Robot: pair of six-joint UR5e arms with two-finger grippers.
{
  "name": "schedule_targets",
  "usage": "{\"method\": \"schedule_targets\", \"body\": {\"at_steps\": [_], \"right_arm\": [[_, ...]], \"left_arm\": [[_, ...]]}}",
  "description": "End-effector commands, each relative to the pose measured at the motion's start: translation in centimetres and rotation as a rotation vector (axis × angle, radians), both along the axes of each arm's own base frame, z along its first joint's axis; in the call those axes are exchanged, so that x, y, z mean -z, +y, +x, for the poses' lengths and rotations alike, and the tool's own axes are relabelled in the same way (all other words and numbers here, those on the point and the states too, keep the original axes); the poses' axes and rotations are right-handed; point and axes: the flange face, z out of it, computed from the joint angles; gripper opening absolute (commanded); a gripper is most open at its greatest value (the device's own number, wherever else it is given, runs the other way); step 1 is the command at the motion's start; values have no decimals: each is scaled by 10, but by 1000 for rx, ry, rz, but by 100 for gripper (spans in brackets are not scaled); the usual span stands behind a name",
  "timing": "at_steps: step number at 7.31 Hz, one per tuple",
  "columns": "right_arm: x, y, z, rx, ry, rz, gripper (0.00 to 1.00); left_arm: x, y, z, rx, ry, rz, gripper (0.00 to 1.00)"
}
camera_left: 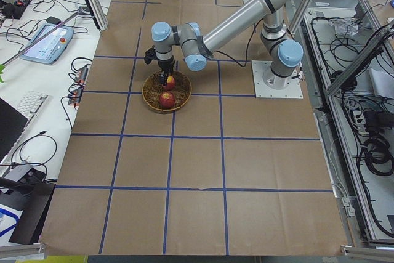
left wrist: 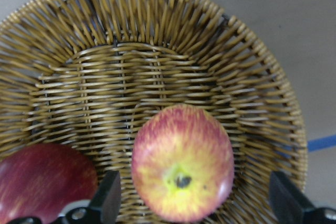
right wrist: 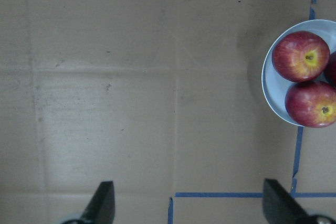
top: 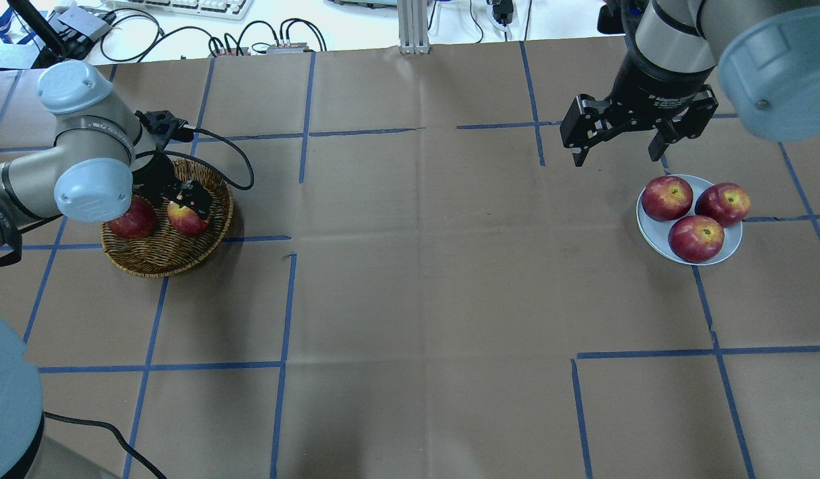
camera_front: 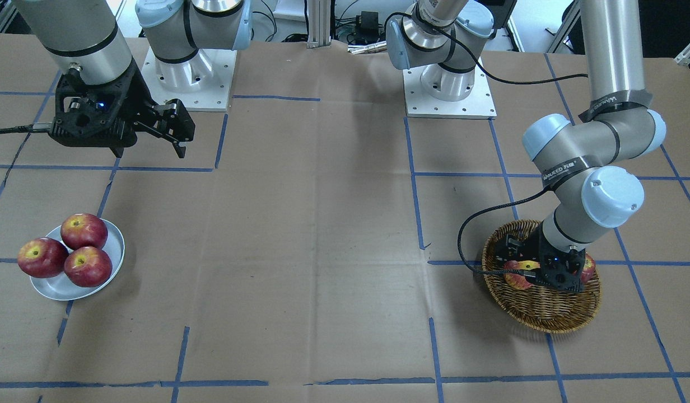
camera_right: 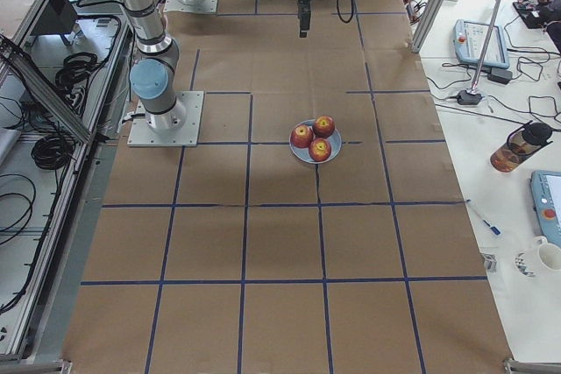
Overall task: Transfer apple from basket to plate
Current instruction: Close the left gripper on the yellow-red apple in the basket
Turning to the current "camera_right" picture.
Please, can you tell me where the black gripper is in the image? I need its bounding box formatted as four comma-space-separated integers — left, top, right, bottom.
297, 0, 311, 38

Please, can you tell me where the red apple with yellow top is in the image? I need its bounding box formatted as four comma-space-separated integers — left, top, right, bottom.
312, 116, 336, 138

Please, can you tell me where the dark red apple on plate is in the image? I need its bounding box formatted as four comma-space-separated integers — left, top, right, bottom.
290, 124, 314, 149

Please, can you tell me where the red apple front on plate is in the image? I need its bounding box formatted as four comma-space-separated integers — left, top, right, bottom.
308, 138, 332, 162

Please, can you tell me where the teach pendant upper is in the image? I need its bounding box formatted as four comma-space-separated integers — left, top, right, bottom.
453, 19, 510, 69

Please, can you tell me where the teach pendant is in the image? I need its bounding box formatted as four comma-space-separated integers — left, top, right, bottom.
530, 171, 561, 246
453, 19, 510, 69

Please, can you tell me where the black power adapter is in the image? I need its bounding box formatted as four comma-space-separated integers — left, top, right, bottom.
487, 67, 513, 85

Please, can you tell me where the metal rod with green tip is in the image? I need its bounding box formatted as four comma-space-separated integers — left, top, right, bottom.
467, 0, 501, 95

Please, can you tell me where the glass jug with black lid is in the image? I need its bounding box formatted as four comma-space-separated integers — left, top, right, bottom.
490, 122, 553, 173

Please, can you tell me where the blue white pen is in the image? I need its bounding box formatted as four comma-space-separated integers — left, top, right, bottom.
465, 199, 501, 236

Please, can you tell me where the teach pendant lower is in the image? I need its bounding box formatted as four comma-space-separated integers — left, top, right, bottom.
530, 171, 561, 246

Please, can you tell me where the white mug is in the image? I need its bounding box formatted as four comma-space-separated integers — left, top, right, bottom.
515, 236, 560, 278

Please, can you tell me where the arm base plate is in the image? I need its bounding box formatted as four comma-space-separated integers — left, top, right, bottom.
127, 91, 204, 147
163, 0, 218, 14

